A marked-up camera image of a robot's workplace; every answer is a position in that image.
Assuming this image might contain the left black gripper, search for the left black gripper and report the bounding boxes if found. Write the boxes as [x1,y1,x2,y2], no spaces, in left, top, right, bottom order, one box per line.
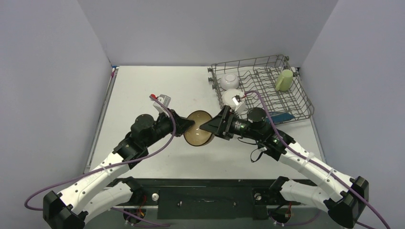
[144,108,195,149]

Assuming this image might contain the brown black-rimmed bowl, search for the brown black-rimmed bowl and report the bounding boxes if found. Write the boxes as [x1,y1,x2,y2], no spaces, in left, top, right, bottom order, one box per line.
[183,110,214,147]

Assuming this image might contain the white scalloped black-rimmed dish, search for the white scalloped black-rimmed dish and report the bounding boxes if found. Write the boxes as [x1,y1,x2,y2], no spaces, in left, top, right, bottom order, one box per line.
[222,89,245,109]

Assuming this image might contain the plain white bowl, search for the plain white bowl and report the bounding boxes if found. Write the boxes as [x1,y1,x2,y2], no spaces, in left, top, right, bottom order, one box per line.
[220,73,239,90]

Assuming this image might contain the blue leaf-shaped plate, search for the blue leaf-shaped plate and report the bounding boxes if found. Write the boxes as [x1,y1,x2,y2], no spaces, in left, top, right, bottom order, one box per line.
[269,112,295,124]

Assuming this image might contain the green mug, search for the green mug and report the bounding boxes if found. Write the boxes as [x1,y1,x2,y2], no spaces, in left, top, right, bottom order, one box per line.
[275,69,294,91]

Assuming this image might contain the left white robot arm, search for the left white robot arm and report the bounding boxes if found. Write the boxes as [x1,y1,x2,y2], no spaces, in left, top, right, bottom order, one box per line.
[43,110,195,229]

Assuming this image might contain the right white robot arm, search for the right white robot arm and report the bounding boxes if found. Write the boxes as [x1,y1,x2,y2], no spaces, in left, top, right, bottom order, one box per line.
[200,106,369,229]

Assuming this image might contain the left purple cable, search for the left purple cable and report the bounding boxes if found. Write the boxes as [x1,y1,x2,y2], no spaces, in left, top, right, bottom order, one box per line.
[24,98,177,228]

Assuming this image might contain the purple cable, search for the purple cable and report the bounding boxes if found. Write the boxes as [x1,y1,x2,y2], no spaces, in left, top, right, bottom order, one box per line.
[244,90,391,229]
[24,98,177,228]

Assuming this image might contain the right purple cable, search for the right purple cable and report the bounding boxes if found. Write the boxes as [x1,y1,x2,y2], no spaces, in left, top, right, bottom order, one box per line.
[244,90,391,229]

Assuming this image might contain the grey wire dish rack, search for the grey wire dish rack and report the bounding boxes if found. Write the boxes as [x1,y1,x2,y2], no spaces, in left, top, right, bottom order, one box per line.
[208,54,314,123]

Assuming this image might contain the black front mounting rail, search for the black front mounting rail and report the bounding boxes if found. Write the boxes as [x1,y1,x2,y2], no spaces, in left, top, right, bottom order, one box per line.
[107,178,287,220]

